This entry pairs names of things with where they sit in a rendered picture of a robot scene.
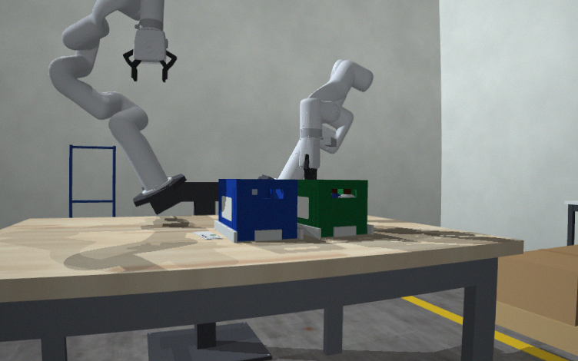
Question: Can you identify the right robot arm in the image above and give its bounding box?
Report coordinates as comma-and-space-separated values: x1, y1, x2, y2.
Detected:
48, 0, 173, 195

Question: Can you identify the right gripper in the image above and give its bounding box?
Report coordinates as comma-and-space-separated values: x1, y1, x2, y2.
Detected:
123, 27, 177, 82

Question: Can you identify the white paper pick list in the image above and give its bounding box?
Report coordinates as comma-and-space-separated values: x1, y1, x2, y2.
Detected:
192, 231, 223, 240

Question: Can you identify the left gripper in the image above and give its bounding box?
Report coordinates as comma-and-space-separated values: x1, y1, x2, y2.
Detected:
299, 137, 322, 180

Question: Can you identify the green bottle crate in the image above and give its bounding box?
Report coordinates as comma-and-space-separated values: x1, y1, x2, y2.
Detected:
297, 180, 368, 237

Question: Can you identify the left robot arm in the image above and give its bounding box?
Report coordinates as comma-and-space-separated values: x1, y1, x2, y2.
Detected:
274, 60, 374, 180

